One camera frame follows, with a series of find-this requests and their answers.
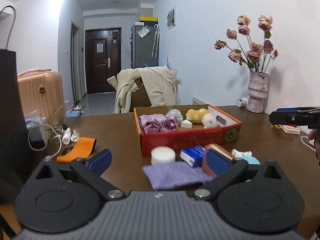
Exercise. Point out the yellow white plush toy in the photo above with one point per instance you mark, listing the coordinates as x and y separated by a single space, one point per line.
202 116

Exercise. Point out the dark brown entrance door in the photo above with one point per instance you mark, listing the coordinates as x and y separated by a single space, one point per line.
103 58

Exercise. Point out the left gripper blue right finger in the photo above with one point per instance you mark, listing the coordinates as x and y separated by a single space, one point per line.
227 172

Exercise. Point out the wall picture frame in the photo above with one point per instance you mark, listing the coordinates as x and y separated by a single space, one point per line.
171 22

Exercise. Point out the white charger with cable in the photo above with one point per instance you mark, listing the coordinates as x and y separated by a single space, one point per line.
40 134

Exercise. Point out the yellow box on refrigerator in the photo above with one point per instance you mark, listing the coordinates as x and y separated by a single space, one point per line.
148 19

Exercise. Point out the red cigarette pack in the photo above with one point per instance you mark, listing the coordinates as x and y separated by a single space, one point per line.
290 129

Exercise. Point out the pink ceramic vase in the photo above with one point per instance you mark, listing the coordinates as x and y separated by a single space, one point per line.
258 87

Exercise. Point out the pink hard suitcase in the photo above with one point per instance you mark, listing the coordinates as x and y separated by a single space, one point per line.
41 90

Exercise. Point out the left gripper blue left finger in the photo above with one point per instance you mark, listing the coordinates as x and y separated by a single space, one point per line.
88 172

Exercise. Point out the purple knitted cloth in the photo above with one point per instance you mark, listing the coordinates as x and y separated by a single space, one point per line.
169 176

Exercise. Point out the white earbuds pair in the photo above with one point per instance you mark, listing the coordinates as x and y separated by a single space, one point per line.
70 136

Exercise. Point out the blue tissue pack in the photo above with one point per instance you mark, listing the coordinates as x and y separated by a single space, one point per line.
193 156

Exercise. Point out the orange elastic band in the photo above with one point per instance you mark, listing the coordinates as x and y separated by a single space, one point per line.
82 149

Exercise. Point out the person's right hand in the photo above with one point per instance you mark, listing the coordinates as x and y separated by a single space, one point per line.
315 135

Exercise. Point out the beige coat on chair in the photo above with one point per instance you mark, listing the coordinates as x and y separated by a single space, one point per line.
160 84

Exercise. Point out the grey refrigerator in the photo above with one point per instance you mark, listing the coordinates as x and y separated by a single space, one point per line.
143 46

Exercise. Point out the dried pink rose bouquet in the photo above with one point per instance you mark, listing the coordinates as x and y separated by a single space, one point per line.
256 56

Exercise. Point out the white triangular makeup sponge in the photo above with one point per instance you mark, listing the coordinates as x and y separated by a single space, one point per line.
186 124

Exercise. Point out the fluffy light blue plush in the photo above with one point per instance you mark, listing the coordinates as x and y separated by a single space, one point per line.
251 170

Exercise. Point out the pink satin scrunchie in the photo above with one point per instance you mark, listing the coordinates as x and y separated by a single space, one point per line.
153 125

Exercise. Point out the red cardboard box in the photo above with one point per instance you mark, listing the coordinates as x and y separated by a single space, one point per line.
187 137

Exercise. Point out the black paper bag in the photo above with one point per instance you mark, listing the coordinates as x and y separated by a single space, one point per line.
16 155

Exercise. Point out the white round foam sponge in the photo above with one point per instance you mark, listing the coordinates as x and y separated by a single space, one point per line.
162 154

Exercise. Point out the brown wooden chair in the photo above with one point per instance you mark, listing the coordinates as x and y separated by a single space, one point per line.
140 97

